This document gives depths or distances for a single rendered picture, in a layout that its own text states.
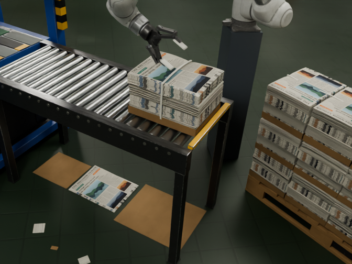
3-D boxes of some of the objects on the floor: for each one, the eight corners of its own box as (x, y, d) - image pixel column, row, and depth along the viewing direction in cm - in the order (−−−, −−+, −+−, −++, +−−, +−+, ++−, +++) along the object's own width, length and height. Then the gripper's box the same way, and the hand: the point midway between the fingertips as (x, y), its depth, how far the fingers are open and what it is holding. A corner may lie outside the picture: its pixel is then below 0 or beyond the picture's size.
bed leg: (180, 259, 229) (190, 169, 189) (175, 266, 225) (184, 176, 185) (171, 254, 231) (179, 164, 191) (166, 262, 227) (173, 172, 187)
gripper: (160, 6, 183) (195, 36, 182) (138, 45, 200) (171, 74, 199) (151, 10, 177) (188, 42, 176) (130, 51, 194) (163, 79, 193)
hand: (177, 57), depth 187 cm, fingers open, 13 cm apart
